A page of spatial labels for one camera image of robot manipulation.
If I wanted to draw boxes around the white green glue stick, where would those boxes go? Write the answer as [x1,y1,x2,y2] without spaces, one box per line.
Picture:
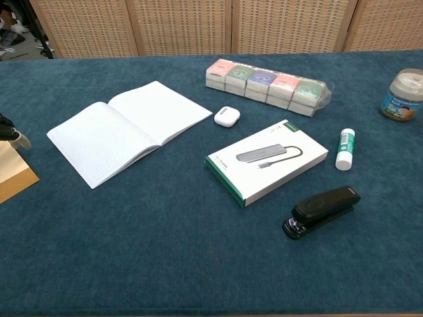
[334,128,357,171]

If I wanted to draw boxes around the open white lined notebook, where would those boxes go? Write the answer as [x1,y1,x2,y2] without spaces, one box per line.
[46,80,213,190]

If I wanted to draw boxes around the white earbuds case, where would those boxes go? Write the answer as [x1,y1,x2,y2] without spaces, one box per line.
[213,106,241,127]

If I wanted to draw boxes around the black stapler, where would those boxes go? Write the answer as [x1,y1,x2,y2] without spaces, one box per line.
[282,185,362,240]

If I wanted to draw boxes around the clear jar with blue label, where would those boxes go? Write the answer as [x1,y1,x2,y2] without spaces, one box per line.
[379,68,423,122]

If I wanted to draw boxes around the woven wooden folding screen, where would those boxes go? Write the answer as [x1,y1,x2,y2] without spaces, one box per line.
[28,0,423,59]

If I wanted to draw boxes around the pair of shoes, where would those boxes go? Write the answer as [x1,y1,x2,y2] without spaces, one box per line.
[0,9,30,48]

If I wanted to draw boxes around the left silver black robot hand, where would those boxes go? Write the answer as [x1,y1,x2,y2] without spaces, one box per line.
[0,113,32,149]

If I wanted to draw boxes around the white USB hub box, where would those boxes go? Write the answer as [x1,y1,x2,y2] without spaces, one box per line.
[204,119,330,209]

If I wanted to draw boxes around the wrapped pack of tissue packets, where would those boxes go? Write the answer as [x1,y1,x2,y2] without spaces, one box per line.
[205,58,332,118]

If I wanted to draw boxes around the tan and cream paper sheet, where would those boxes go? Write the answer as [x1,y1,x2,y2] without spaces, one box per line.
[0,140,40,205]

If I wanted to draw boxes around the blue table cloth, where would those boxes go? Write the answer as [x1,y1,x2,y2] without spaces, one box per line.
[0,49,423,316]

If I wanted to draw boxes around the black tripod stand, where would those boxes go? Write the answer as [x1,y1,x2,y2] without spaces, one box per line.
[19,0,56,59]

